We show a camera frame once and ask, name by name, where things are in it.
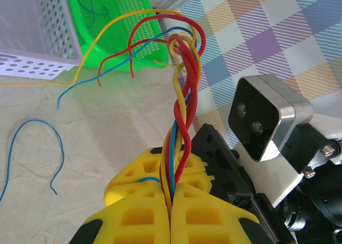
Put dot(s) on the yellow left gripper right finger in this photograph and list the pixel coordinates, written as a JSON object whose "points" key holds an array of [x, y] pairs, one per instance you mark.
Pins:
{"points": [[227, 228]]}

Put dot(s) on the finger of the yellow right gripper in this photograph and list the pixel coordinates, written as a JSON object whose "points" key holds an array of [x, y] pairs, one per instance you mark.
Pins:
{"points": [[133, 165], [115, 193]]}

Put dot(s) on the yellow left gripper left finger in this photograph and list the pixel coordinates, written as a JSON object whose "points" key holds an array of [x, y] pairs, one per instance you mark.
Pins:
{"points": [[107, 228]]}

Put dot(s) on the green mesh plastic basket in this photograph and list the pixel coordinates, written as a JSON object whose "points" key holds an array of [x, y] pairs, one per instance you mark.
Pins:
{"points": [[120, 40]]}

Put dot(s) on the purple perforated plastic basket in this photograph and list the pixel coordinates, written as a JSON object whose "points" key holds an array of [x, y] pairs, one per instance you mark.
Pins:
{"points": [[26, 27]]}

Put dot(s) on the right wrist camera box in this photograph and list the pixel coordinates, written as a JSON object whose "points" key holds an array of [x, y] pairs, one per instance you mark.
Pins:
{"points": [[288, 105]]}

